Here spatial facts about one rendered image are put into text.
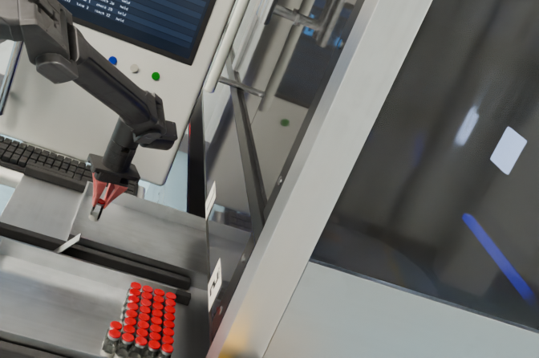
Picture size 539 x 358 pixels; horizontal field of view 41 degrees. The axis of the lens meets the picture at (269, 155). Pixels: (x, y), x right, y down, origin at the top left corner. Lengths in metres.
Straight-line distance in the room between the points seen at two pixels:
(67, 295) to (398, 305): 0.60
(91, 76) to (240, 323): 0.45
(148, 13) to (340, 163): 1.06
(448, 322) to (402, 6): 0.49
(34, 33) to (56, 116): 1.02
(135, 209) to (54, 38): 0.75
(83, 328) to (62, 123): 0.87
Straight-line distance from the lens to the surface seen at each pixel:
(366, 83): 0.94
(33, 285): 1.36
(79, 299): 1.36
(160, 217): 1.72
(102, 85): 1.21
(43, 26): 1.02
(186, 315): 1.42
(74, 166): 1.96
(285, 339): 1.10
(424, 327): 1.13
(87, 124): 2.03
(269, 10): 1.36
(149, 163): 2.05
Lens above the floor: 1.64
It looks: 18 degrees down
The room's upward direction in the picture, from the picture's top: 23 degrees clockwise
